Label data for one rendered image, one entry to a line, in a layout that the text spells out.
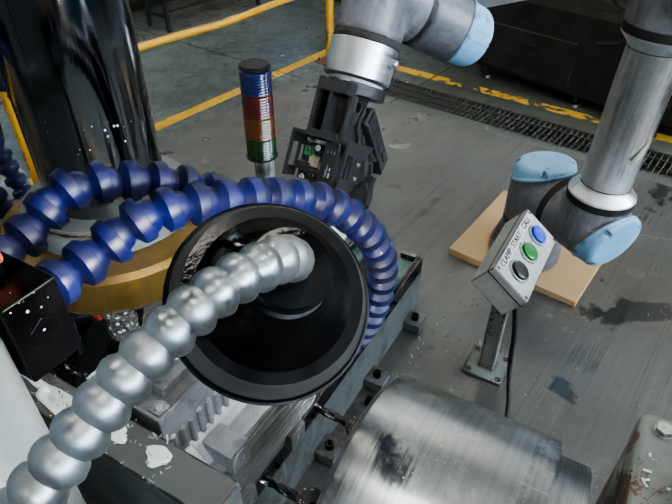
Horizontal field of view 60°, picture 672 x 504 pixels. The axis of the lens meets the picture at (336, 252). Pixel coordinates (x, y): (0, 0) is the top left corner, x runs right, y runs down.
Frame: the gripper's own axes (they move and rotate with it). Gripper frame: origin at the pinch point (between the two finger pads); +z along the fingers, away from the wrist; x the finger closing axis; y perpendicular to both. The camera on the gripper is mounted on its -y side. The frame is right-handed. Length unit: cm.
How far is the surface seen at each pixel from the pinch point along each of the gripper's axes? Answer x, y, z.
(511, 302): 20.8, -22.1, 2.1
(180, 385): -4.3, 15.6, 14.9
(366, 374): 1.4, -27.9, 23.5
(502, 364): 20.7, -42.0, 17.1
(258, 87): -33.8, -28.7, -18.7
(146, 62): -317, -286, -30
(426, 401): 19.7, 10.9, 7.3
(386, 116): -43, -114, -24
